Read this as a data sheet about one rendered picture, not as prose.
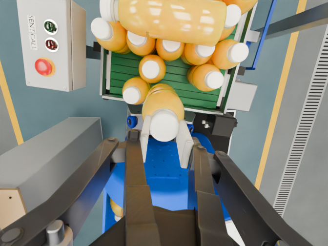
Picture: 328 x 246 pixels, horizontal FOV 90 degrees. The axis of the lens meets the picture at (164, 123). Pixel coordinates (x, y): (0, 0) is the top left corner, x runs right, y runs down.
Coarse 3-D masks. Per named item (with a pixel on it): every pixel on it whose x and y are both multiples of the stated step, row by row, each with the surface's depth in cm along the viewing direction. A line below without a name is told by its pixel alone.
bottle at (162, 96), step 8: (152, 88) 35; (160, 88) 30; (168, 88) 32; (152, 96) 26; (160, 96) 25; (168, 96) 25; (176, 96) 27; (144, 104) 26; (152, 104) 24; (160, 104) 24; (168, 104) 24; (176, 104) 25; (144, 112) 25; (152, 112) 24; (176, 112) 24
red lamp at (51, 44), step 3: (45, 42) 35; (48, 42) 35; (51, 42) 35; (54, 42) 36; (45, 45) 36; (48, 45) 35; (51, 45) 35; (54, 45) 36; (48, 48) 36; (51, 48) 36; (54, 48) 36
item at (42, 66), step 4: (40, 60) 36; (44, 60) 36; (36, 64) 37; (40, 64) 37; (44, 64) 37; (48, 64) 37; (36, 68) 37; (40, 68) 37; (44, 68) 37; (48, 68) 37; (40, 72) 37; (44, 72) 37; (48, 72) 37
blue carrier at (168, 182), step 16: (160, 144) 55; (176, 144) 57; (160, 160) 46; (176, 160) 47; (112, 176) 37; (160, 176) 39; (176, 176) 40; (112, 192) 38; (160, 192) 34; (176, 192) 35; (176, 208) 36; (112, 224) 62
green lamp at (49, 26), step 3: (45, 21) 34; (48, 21) 34; (51, 21) 34; (45, 24) 34; (48, 24) 34; (51, 24) 34; (54, 24) 35; (45, 27) 34; (48, 27) 34; (51, 27) 34; (54, 27) 35; (48, 30) 34; (51, 30) 35; (54, 30) 35
